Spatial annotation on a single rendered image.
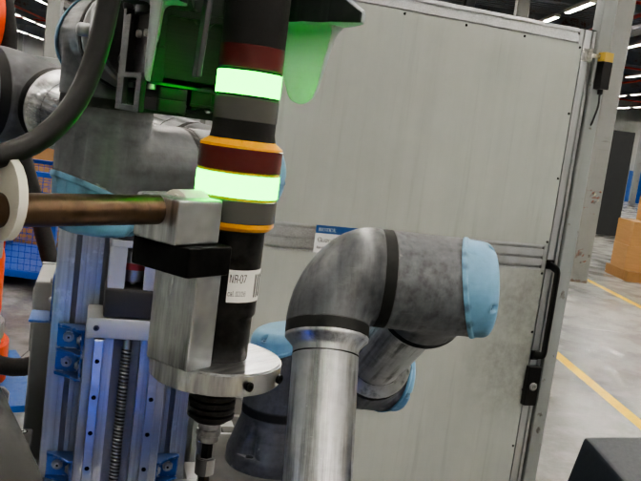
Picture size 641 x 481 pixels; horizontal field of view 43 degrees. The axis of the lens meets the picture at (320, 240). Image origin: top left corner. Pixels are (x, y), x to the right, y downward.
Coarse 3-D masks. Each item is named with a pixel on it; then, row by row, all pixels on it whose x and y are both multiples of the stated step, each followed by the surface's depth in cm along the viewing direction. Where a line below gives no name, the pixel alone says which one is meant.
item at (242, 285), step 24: (240, 240) 42; (240, 264) 42; (240, 288) 42; (240, 312) 43; (216, 336) 43; (240, 336) 43; (216, 360) 43; (240, 360) 44; (192, 408) 44; (216, 408) 44
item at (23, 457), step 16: (0, 400) 48; (0, 416) 47; (0, 432) 47; (16, 432) 48; (0, 448) 46; (16, 448) 47; (0, 464) 45; (16, 464) 46; (32, 464) 47; (0, 480) 45; (16, 480) 45; (32, 480) 46
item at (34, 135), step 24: (120, 0) 35; (96, 24) 34; (96, 48) 34; (96, 72) 34; (72, 96) 34; (48, 120) 33; (72, 120) 34; (0, 144) 32; (24, 144) 32; (48, 144) 33; (0, 168) 32; (24, 192) 32; (24, 216) 32; (0, 240) 32
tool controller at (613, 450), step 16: (592, 448) 101; (608, 448) 101; (624, 448) 102; (640, 448) 103; (576, 464) 104; (592, 464) 101; (608, 464) 98; (624, 464) 99; (640, 464) 99; (576, 480) 103; (592, 480) 101; (608, 480) 98; (624, 480) 96; (640, 480) 96
